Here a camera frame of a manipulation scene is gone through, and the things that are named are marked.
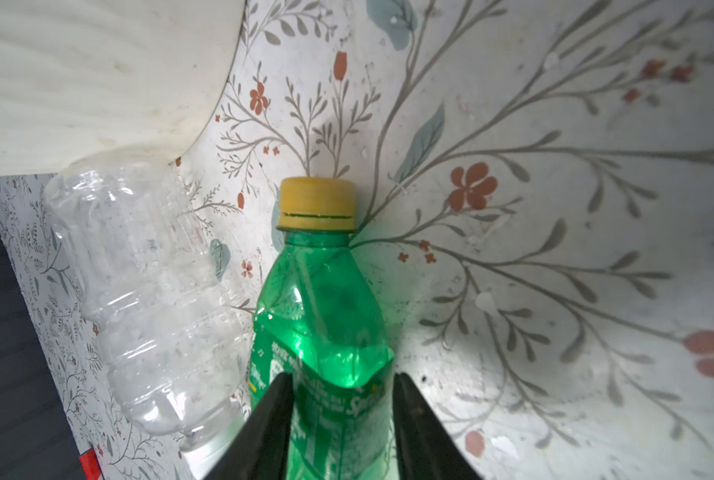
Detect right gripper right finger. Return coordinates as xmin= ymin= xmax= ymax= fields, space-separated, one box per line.
xmin=392 ymin=373 xmax=480 ymax=480

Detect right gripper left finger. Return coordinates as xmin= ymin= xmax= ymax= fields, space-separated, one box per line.
xmin=205 ymin=372 xmax=294 ymax=480

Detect green bottle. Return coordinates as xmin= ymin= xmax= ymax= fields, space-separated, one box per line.
xmin=248 ymin=177 xmax=394 ymax=479

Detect clear bottle white cap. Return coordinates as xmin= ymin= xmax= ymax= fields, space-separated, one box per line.
xmin=43 ymin=157 xmax=250 ymax=479

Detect white ribbed trash bin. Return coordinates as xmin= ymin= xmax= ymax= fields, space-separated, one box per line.
xmin=0 ymin=0 xmax=245 ymax=176

